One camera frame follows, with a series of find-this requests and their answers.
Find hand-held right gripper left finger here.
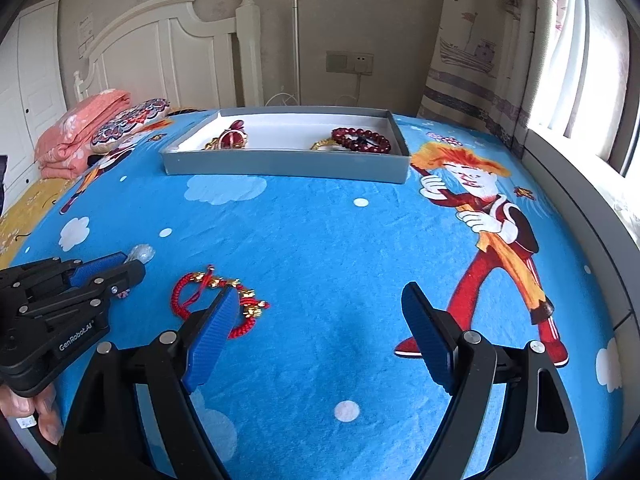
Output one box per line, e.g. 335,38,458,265
60,287,239,480

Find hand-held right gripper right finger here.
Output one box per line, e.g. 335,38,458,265
401,282,587,480

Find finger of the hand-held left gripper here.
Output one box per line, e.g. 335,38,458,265
17,260,147,322
0,253,127,306

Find clear pink bead bracelet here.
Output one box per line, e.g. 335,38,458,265
117,244,152,302

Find red cord bracelet gold beads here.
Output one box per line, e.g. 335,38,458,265
171,265,271,341

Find red heart crystal pendant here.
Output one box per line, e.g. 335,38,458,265
221,119,249,151

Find grey shallow cardboard box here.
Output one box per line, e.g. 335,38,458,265
158,106,411,186

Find dark red bead bracelet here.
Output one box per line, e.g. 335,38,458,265
330,127,393,155

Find person's left hand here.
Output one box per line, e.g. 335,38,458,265
0,384,64,446

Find yellow printed bedsheet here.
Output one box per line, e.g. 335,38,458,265
0,177,77,272

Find pink folded quilt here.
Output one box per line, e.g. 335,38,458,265
34,89,132,180

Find blue cartoon printed blanket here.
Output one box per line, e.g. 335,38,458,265
10,107,624,480

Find patterned round pillow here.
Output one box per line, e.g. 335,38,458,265
90,98,171,155

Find white wardrobe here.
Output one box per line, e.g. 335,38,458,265
0,0,69,189

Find white crumpled cloth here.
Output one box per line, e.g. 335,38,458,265
612,194,640,242

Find white wooden headboard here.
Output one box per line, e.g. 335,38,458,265
73,0,265,109

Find metal rod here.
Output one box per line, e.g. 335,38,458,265
291,0,302,107

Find ship printed curtain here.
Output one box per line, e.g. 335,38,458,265
416,0,557,154

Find white sheer curtain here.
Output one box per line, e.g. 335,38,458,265
524,0,632,142

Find white power cable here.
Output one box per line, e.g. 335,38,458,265
265,74,362,108

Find wall socket panel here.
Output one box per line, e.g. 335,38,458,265
325,50,375,76

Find dark window frame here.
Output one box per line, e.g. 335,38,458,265
617,10,640,177

